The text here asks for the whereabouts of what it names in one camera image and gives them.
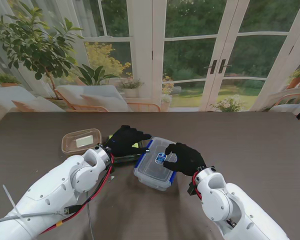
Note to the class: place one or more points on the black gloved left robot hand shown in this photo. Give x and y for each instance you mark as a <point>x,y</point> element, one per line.
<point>126,141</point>

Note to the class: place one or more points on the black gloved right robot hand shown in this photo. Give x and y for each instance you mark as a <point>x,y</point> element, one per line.
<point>187,160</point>

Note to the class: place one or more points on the black plastic tray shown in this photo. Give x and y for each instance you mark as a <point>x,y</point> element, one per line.
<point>127,161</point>

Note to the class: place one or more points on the clear lid with blue mark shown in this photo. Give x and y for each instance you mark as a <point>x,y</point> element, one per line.
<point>150,167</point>

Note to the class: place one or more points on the clear container with blue clips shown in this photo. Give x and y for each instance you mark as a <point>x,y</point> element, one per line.
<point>152,183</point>

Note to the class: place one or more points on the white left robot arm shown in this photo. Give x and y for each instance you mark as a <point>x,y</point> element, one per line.
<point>50,197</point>

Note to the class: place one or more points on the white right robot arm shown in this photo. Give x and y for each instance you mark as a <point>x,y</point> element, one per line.
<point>235,205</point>

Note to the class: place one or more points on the small white scrap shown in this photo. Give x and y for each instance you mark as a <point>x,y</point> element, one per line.
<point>112,177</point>

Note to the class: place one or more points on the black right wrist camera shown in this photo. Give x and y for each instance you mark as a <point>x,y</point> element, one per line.
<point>191,188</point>

